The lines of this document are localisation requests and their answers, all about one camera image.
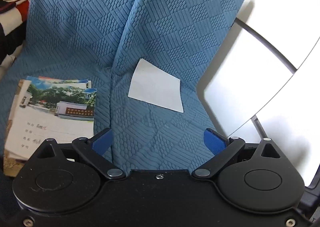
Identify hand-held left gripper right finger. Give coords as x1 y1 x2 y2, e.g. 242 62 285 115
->
191 128 284 180

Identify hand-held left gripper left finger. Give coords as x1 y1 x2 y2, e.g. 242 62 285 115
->
37 128 125 180

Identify photo cover booklet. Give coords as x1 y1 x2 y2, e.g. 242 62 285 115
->
51 79 92 89
5 76 97 161

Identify white paper sheet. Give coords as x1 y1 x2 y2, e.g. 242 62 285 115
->
127 58 185 114

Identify dark metal table tube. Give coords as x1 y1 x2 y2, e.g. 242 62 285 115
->
235 19 298 73
251 116 267 139

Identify white table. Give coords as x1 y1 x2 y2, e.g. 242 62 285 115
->
196 0 320 187

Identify tan painting cover book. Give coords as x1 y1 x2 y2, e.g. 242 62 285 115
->
3 79 33 177

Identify blue textured sofa cushions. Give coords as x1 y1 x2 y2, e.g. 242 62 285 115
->
0 0 248 171

